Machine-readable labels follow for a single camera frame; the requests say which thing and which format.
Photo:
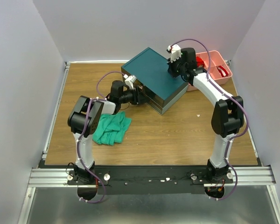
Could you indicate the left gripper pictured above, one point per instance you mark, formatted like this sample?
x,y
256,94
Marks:
x,y
138,97

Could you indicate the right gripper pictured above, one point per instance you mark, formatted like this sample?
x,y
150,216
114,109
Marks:
x,y
173,70

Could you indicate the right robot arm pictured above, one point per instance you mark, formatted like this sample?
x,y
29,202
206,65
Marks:
x,y
228,116

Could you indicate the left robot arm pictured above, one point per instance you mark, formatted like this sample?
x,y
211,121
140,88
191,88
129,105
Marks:
x,y
83,122

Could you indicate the teal drawer cabinet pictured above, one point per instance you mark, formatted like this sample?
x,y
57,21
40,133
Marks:
x,y
151,71

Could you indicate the pink divided organizer tray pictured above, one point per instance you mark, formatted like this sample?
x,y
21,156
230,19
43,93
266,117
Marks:
x,y
216,60

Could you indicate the red white item in tray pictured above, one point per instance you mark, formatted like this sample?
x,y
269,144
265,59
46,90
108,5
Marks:
x,y
223,72

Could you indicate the green cloth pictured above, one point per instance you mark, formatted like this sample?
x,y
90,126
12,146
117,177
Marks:
x,y
111,129

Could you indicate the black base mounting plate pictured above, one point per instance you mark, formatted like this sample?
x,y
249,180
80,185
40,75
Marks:
x,y
148,180

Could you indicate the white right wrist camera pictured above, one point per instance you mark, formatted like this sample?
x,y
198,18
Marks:
x,y
175,52

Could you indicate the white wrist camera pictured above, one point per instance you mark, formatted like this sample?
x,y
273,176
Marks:
x,y
175,52
129,80

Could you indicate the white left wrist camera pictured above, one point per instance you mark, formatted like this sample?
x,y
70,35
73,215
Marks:
x,y
129,80

